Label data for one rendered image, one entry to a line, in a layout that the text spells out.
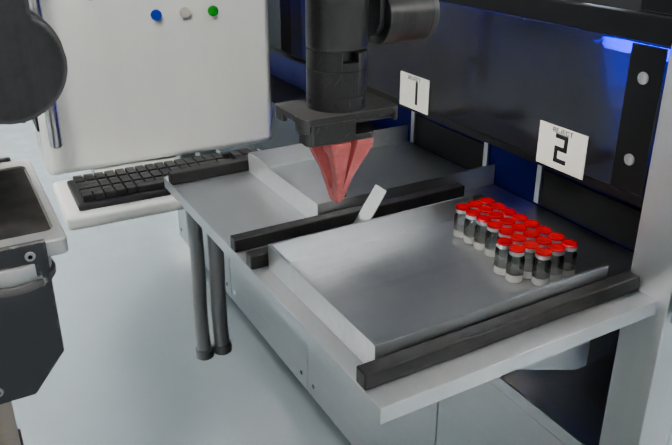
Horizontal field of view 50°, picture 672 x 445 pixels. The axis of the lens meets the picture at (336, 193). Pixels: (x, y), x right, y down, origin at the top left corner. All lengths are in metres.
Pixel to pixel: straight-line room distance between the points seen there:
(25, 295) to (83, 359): 1.69
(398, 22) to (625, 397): 0.61
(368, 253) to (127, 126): 0.74
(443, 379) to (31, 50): 0.49
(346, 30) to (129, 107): 0.97
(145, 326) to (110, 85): 1.16
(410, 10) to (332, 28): 0.08
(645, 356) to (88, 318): 1.98
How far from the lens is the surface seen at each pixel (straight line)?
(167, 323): 2.51
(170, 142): 1.60
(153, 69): 1.55
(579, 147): 0.98
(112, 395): 2.24
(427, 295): 0.89
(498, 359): 0.80
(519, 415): 1.24
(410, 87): 1.25
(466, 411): 1.36
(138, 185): 1.39
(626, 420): 1.07
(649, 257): 0.95
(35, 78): 0.52
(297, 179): 1.23
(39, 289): 0.72
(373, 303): 0.87
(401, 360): 0.75
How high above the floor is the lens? 1.34
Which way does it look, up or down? 23 degrees down
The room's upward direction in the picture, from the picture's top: straight up
